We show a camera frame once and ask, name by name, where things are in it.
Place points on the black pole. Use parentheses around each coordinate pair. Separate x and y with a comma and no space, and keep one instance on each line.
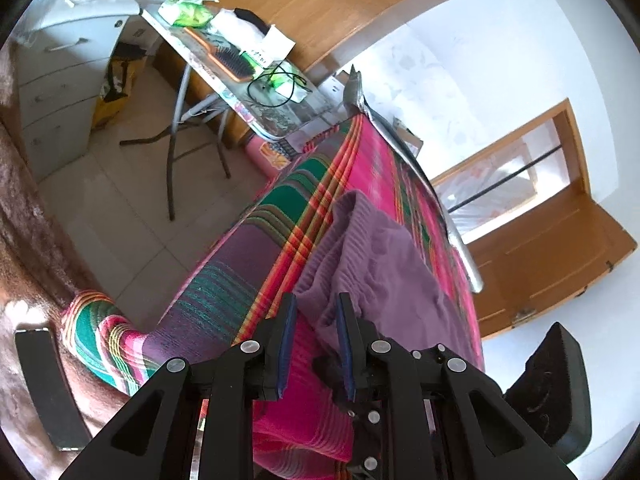
(505,177)

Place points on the green tissue pack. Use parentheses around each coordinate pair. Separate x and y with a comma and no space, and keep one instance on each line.
(187,10)

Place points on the white drawer cabinet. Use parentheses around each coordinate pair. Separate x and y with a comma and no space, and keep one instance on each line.
(60,75)

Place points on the pink box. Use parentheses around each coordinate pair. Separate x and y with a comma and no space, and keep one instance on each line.
(267,157)

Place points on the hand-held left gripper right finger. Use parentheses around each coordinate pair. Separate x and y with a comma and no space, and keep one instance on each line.
(346,350)

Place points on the clear plastic curtain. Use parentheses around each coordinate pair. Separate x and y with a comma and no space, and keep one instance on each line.
(500,195)

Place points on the black phone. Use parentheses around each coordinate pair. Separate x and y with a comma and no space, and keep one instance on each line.
(50,385)

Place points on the small white box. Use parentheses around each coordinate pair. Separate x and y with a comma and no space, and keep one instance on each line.
(334,91)

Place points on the wooden door frame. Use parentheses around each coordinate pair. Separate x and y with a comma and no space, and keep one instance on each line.
(575,150)

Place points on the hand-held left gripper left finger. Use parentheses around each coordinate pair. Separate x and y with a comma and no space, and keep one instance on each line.
(286,350)

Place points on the white crumpled bag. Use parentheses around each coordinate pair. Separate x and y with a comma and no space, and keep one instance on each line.
(235,30)

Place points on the folding table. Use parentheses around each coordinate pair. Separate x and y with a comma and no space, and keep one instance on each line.
(210,90)

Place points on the wooden door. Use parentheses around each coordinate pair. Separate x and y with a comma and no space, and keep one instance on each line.
(545,270)

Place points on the orange black hairbrush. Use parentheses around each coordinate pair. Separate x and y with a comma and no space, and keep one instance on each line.
(225,57)

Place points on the brown furry blanket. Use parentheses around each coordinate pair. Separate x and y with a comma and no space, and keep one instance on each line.
(30,240)

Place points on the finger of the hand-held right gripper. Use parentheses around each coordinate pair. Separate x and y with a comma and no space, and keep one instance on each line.
(367,440)
(432,375)

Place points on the black cloth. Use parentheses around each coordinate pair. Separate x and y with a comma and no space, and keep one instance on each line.
(250,19)

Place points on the white paper box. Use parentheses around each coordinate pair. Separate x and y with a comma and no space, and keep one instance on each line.
(275,45)

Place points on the wooden wardrobe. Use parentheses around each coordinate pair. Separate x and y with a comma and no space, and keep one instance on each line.
(350,5)

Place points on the purple fleece garment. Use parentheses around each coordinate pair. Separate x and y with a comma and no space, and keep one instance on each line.
(380,270)

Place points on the yellow bag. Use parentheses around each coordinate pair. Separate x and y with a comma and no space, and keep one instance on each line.
(117,90)

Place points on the pink plaid bed sheet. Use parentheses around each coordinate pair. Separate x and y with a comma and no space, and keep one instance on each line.
(240,300)

